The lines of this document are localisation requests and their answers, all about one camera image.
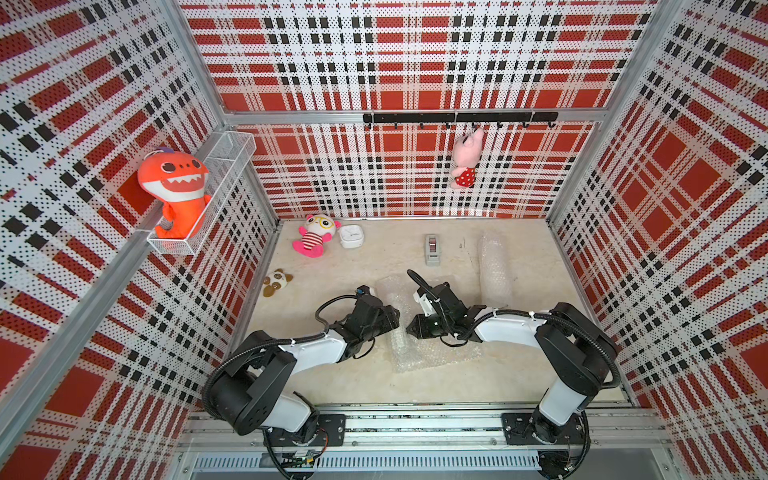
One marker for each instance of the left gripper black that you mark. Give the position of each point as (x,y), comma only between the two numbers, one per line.
(389,321)

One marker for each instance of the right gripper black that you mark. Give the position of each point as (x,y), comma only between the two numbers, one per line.
(419,322)

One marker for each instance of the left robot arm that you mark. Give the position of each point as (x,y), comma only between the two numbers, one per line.
(247,389)

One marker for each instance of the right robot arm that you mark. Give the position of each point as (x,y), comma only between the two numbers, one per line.
(582,355)

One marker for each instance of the white alarm clock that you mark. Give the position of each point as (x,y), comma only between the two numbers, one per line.
(351,236)

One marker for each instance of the brown white plush dog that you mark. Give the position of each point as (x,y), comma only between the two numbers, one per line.
(275,281)

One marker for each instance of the pink striped plush doll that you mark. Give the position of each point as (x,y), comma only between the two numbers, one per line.
(316,231)

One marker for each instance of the pink pig plush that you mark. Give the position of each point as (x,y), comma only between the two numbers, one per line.
(466,156)

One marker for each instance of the orange shark plush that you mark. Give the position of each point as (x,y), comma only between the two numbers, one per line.
(179,181)

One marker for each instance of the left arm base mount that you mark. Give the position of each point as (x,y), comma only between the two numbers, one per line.
(327,431)

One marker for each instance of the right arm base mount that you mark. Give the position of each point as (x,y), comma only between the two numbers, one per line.
(516,429)

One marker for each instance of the clear acrylic wall shelf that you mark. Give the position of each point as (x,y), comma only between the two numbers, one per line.
(233,198)

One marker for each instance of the black hook rail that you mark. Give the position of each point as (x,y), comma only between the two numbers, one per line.
(523,117)

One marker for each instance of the aluminium front rail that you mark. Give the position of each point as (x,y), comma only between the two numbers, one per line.
(463,441)

